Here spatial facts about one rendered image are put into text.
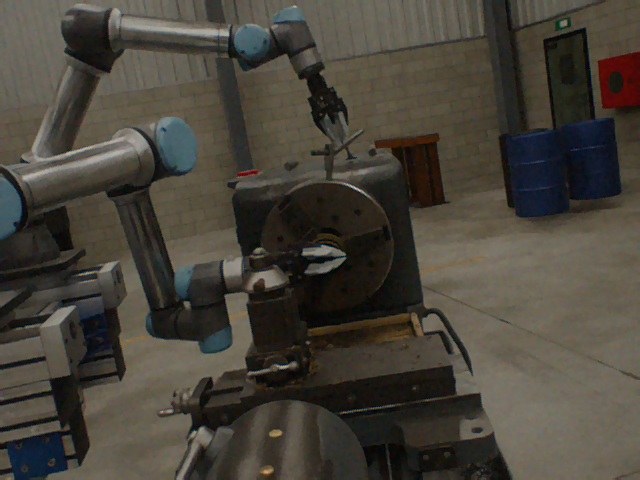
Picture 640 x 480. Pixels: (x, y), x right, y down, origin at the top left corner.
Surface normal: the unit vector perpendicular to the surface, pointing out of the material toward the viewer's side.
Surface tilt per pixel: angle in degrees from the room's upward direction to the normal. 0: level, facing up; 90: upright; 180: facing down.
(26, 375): 90
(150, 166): 112
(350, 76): 90
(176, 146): 89
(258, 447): 4
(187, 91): 90
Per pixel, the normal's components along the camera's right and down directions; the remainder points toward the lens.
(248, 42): 0.01, 0.16
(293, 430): 0.12, -0.98
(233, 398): -0.17, -0.97
